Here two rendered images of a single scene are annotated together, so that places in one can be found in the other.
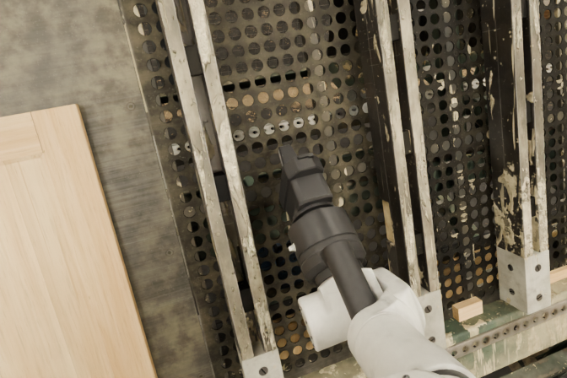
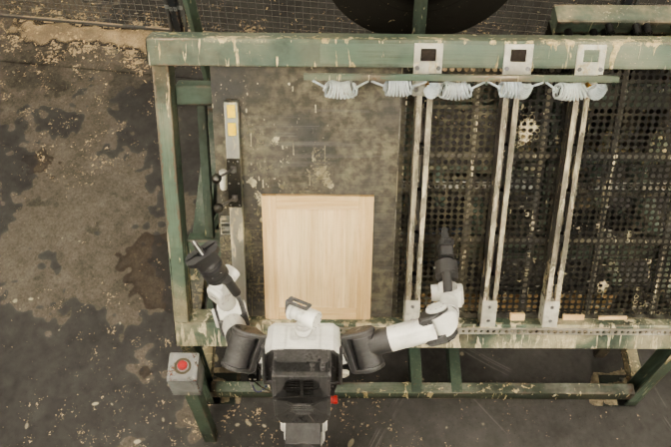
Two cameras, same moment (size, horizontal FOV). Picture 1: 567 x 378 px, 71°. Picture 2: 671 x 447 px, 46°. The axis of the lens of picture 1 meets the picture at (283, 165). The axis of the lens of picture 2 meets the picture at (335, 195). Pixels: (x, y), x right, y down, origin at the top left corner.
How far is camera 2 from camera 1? 2.57 m
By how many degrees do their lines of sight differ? 18
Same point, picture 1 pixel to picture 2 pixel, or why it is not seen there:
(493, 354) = (521, 339)
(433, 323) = (490, 313)
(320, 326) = (434, 293)
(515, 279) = (542, 309)
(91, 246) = (363, 243)
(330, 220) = (448, 263)
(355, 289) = (446, 286)
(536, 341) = (547, 342)
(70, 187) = (363, 223)
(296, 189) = (441, 248)
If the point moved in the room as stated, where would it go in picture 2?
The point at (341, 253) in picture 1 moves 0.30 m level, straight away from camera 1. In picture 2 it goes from (446, 275) to (484, 219)
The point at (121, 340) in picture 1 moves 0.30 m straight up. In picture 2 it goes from (362, 278) to (366, 240)
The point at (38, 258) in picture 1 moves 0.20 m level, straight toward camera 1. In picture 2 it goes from (345, 242) to (369, 282)
